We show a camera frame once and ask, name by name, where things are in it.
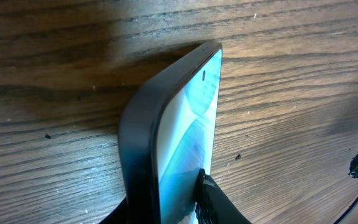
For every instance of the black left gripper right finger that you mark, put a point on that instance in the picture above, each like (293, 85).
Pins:
(212, 205)

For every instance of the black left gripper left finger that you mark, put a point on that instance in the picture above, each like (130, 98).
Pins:
(118, 216)

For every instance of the Galaxy S24 smartphone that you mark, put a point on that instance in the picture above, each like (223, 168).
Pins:
(166, 136)

